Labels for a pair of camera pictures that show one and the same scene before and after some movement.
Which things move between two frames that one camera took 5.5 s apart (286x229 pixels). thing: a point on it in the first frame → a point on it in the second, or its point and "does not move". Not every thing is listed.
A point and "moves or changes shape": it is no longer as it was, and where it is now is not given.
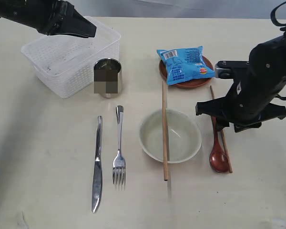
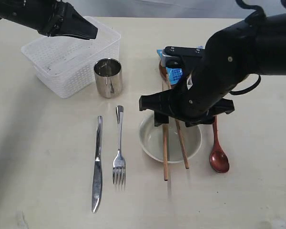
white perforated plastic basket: (66, 63) does not move
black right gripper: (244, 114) → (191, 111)
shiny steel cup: (107, 78) does not move
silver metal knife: (97, 183) does not move
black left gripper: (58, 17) does not move
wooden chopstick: (226, 152) → (178, 126)
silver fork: (118, 167) does not move
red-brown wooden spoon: (218, 160) does not move
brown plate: (208, 62) moves or changes shape
